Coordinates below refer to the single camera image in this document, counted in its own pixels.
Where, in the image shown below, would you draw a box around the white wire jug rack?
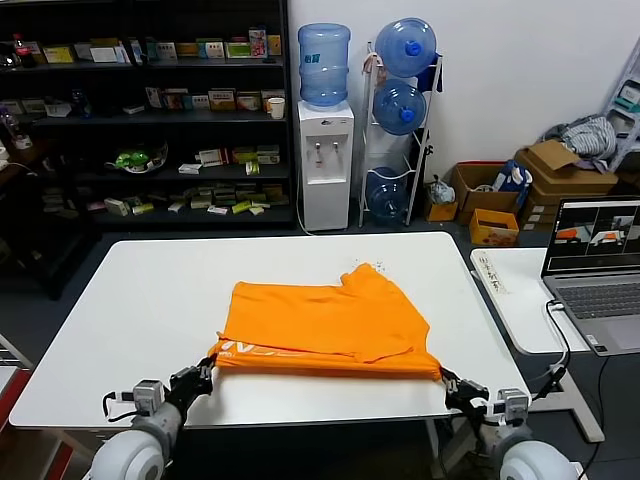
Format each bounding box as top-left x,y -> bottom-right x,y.
357,41 -> 444,228

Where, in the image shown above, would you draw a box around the open brown cardboard box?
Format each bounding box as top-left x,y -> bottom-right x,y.
450,161 -> 521,226

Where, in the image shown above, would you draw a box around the green snack packets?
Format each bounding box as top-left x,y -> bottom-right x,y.
114,149 -> 153,171

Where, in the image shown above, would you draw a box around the white water dispenser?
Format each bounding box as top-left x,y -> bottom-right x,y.
297,100 -> 355,232

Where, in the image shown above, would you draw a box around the orange framed medicine box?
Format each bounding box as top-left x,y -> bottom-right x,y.
207,88 -> 236,111

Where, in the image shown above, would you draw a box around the grey storage rack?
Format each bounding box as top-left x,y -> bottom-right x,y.
602,47 -> 640,171

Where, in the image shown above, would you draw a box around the black white bowl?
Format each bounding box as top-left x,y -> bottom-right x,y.
104,143 -> 170,176

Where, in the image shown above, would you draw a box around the dark blue bottle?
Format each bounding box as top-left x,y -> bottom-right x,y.
69,89 -> 93,119

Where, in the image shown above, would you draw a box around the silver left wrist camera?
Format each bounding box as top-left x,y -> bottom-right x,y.
115,379 -> 166,417

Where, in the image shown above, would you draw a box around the black laptop power cable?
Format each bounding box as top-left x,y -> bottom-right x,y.
582,355 -> 617,480

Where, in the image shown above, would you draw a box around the handwritten paper label strip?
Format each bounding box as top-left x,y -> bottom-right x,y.
476,251 -> 508,296

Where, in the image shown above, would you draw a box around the grey striped clothes pile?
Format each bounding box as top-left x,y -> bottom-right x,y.
542,114 -> 619,176

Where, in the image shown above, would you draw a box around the stacked brown yellow boxes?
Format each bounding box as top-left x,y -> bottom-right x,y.
260,184 -> 289,207

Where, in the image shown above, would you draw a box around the blue capped water jug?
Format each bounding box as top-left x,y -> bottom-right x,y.
374,17 -> 438,79
372,79 -> 428,137

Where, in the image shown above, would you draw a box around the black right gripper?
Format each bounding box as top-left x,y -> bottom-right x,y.
438,366 -> 496,416

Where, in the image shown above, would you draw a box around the small yellow cardboard box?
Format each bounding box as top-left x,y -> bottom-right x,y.
425,199 -> 459,223

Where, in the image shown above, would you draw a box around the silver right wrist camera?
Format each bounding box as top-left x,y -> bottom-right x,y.
494,387 -> 531,426

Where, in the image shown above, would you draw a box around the grey laptop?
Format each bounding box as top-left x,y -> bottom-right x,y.
541,196 -> 640,358

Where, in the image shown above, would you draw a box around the white dispenser power cable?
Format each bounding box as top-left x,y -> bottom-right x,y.
296,169 -> 320,237

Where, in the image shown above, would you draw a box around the black left wrist camera cable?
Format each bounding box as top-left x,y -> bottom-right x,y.
102,391 -> 139,424

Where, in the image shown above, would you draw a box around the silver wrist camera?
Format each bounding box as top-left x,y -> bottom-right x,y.
115,379 -> 166,417
494,387 -> 531,426

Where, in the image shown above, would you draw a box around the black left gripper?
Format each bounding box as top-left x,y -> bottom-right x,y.
168,354 -> 220,406

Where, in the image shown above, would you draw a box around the orange t-shirt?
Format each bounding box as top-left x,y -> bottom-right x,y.
208,263 -> 444,385

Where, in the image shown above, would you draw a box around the wide white blue box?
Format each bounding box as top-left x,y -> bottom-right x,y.
145,40 -> 178,63

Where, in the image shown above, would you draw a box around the stacked labelled cardboard boxes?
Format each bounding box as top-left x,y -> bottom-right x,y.
519,191 -> 563,233

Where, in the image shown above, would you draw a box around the grey metal cart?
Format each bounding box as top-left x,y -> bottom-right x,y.
0,331 -> 34,396

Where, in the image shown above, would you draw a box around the small orange cardboard box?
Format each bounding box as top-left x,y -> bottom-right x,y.
469,208 -> 521,247

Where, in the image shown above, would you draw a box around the blue water jug with label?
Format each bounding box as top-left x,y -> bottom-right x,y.
297,24 -> 352,113

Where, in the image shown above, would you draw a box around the white laptop cable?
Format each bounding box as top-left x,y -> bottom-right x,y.
545,299 -> 571,374

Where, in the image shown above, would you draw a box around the blue white package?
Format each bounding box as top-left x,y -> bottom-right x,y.
494,159 -> 533,211

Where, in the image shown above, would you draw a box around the cola bottle red label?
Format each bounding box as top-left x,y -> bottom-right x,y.
11,33 -> 39,69

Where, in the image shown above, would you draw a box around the white side table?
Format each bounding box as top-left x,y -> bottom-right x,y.
469,247 -> 606,444

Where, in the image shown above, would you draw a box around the black plug with cable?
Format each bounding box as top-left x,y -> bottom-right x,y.
530,366 -> 569,401

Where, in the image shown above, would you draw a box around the grey plastic bag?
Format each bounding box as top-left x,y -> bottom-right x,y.
426,176 -> 457,206

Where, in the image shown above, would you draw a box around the black metal shelving unit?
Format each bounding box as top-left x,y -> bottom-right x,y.
0,0 -> 295,232

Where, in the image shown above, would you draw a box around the large cardboard box with flap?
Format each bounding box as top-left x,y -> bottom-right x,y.
514,139 -> 620,201

